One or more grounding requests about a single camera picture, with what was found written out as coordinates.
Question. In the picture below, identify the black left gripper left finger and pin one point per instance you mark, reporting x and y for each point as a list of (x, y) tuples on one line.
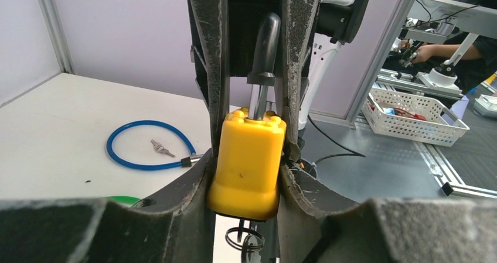
[(171, 225)]

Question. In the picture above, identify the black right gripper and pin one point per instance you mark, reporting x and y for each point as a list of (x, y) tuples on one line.
[(224, 35)]

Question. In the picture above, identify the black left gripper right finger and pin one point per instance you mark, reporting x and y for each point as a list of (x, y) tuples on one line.
[(316, 224)]

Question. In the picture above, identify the green cable lock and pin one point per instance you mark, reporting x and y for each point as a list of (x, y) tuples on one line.
[(127, 201)]

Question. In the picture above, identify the yellow tag padlock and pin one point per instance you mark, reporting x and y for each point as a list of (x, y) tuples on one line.
[(245, 182)]

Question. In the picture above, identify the blue lock silver keys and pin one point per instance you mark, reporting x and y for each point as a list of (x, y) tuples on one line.
[(159, 148)]

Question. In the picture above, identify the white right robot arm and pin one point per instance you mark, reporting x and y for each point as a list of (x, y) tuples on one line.
[(337, 19)]

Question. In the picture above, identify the white plastic basket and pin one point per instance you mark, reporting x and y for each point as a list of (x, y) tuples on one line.
[(412, 117)]

